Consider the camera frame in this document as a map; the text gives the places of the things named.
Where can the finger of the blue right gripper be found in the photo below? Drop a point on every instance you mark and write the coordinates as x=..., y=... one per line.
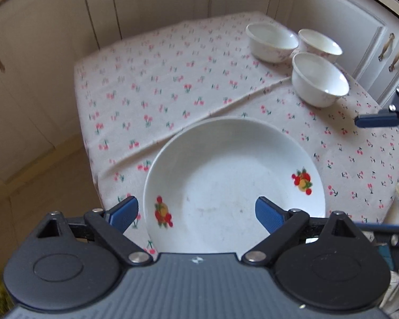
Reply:
x=383, y=119

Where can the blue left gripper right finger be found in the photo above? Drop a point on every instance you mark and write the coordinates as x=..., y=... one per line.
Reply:
x=270, y=216

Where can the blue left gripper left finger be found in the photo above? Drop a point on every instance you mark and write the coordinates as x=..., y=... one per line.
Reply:
x=118, y=218

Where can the white bowl front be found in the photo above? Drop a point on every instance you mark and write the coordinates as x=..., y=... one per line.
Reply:
x=317, y=81

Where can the white bowl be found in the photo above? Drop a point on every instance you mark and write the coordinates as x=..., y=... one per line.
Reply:
x=270, y=42
x=311, y=41
x=317, y=81

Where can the white plate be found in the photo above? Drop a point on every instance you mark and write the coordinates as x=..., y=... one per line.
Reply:
x=201, y=190

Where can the white kitchen cabinets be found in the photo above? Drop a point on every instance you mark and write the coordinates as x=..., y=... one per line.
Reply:
x=40, y=41

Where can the cherry print tablecloth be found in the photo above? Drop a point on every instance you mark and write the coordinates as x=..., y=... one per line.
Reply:
x=136, y=95

